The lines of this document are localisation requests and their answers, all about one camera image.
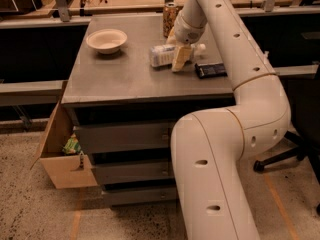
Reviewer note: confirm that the clear plastic water bottle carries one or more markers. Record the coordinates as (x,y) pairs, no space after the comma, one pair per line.
(162,55)

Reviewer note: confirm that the open cardboard box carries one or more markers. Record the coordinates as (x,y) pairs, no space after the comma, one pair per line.
(64,170)

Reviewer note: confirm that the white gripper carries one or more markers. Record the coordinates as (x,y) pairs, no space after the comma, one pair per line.
(186,30)

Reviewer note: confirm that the patterned drink can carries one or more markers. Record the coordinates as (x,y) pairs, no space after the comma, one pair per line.
(170,12)

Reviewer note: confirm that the black office chair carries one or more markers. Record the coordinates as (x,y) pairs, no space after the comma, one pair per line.
(304,98)

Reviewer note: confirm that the green snack bag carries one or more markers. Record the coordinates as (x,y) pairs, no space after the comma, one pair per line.
(72,146)

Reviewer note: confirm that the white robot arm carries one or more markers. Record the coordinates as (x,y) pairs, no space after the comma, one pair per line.
(206,145)

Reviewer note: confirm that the grey drawer cabinet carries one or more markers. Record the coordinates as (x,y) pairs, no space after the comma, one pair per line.
(123,110)

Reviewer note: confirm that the dark blue snack packet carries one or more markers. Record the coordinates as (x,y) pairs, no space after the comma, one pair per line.
(204,71)

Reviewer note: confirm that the white paper bowl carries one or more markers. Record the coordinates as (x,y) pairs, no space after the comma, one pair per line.
(106,41)

